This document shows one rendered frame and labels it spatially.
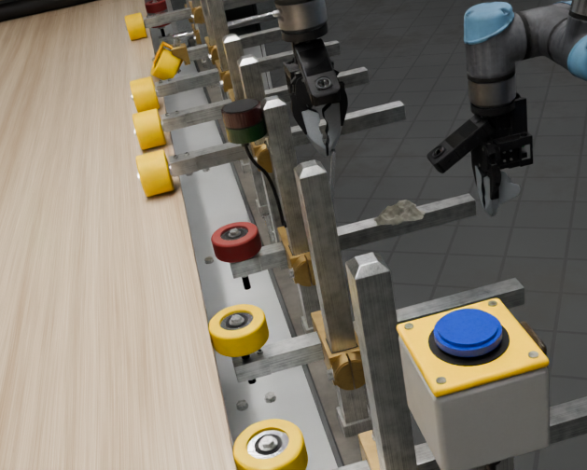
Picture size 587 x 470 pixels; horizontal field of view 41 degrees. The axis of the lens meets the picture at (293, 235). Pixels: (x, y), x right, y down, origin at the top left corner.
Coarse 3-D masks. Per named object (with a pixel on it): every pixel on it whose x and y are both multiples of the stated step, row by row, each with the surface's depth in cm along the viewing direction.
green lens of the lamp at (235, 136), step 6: (258, 126) 117; (264, 126) 119; (228, 132) 118; (234, 132) 117; (240, 132) 117; (246, 132) 117; (252, 132) 117; (258, 132) 118; (264, 132) 119; (228, 138) 119; (234, 138) 118; (240, 138) 117; (246, 138) 117; (252, 138) 117; (258, 138) 118
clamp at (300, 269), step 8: (280, 232) 137; (280, 240) 138; (288, 248) 131; (288, 256) 130; (296, 256) 129; (304, 256) 128; (288, 264) 133; (296, 264) 128; (304, 264) 127; (296, 272) 128; (304, 272) 128; (312, 272) 128; (296, 280) 129; (304, 280) 129; (312, 280) 129
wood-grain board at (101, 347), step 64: (128, 0) 320; (0, 64) 264; (64, 64) 249; (128, 64) 236; (0, 128) 205; (64, 128) 196; (128, 128) 187; (0, 192) 167; (64, 192) 161; (128, 192) 155; (0, 256) 141; (64, 256) 136; (128, 256) 132; (192, 256) 129; (0, 320) 122; (64, 320) 119; (128, 320) 116; (192, 320) 113; (0, 384) 107; (64, 384) 105; (128, 384) 102; (192, 384) 100; (0, 448) 96; (64, 448) 94; (128, 448) 92; (192, 448) 90
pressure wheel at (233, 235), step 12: (228, 228) 134; (240, 228) 133; (252, 228) 132; (216, 240) 131; (228, 240) 130; (240, 240) 129; (252, 240) 130; (216, 252) 131; (228, 252) 129; (240, 252) 129; (252, 252) 130
